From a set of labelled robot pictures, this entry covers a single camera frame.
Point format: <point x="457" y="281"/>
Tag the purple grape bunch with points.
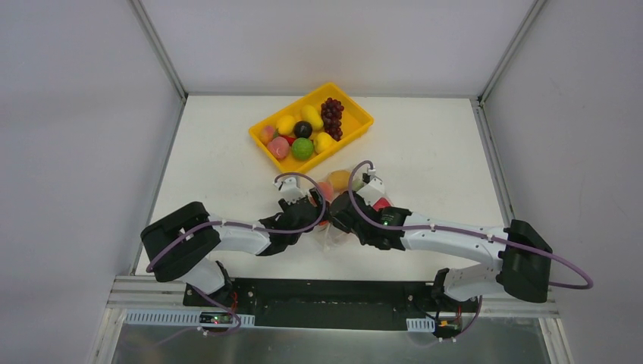
<point x="331" y="115"/>

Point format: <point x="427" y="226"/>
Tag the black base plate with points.
<point x="351" y="305"/>

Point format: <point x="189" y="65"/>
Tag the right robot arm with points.
<point x="512" y="259"/>

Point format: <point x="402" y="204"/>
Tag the yellow pepper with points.
<point x="323" y="141"/>

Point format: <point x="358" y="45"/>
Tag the yellow mango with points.
<point x="311" y="115"/>

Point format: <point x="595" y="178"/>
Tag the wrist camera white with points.
<point x="373" y="188"/>
<point x="289" y="189"/>

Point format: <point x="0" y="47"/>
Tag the red apple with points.
<point x="381" y="203"/>

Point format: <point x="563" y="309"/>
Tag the green cabbage ball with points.
<point x="302" y="149"/>

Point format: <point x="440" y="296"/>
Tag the peach from bag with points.
<point x="326" y="190"/>

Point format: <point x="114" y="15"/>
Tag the red chili pepper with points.
<point x="290" y="140"/>

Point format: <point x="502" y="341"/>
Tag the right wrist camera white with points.
<point x="373" y="188"/>

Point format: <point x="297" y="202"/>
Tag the clear zip top bag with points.
<point x="330" y="237"/>

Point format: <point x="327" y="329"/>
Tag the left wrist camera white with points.
<point x="289" y="189"/>

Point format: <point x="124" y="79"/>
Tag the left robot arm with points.
<point x="179" y="244"/>

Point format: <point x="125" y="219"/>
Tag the pink peach in tray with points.
<point x="279" y="147"/>

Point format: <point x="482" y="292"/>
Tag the yellow orange potato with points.
<point x="339" y="180"/>

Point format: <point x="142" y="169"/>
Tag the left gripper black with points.
<point x="305" y="211"/>

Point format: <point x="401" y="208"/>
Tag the yellow lemon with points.
<point x="285" y="125"/>

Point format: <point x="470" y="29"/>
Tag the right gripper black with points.
<point x="344" y="214"/>

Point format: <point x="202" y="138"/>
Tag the small peach tray corner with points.
<point x="267" y="134"/>

